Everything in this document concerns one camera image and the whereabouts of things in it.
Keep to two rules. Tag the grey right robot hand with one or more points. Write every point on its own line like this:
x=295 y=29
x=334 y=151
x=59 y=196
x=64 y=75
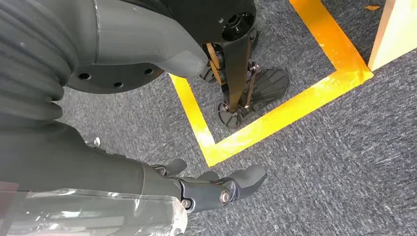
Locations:
x=81 y=169

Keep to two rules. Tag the clear plastic film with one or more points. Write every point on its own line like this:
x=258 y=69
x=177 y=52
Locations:
x=97 y=215

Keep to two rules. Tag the grey black robot body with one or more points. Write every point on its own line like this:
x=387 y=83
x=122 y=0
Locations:
x=137 y=32

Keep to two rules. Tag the black robot leg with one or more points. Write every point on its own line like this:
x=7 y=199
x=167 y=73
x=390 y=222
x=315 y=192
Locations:
x=236 y=71

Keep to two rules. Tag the yellow floor tape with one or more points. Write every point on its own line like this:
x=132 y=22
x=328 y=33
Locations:
x=293 y=110

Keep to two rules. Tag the small orange scrap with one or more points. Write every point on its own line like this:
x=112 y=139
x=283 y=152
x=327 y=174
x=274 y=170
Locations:
x=372 y=7

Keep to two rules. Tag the light wooden desk panel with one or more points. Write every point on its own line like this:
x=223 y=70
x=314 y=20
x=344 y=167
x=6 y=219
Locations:
x=394 y=32

